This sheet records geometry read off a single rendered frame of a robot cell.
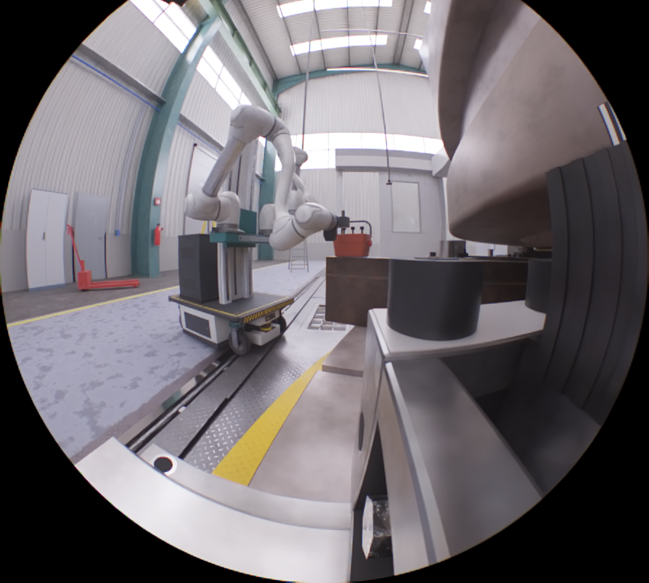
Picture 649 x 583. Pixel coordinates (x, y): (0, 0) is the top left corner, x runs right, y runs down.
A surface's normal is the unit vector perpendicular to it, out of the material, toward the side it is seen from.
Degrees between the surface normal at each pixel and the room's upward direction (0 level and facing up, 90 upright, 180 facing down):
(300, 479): 0
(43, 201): 90
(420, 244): 90
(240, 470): 0
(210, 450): 0
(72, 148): 90
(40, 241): 90
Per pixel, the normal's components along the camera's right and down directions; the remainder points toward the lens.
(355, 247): -0.47, 0.15
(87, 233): 0.99, 0.01
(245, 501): 0.01, -1.00
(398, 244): -0.11, 0.04
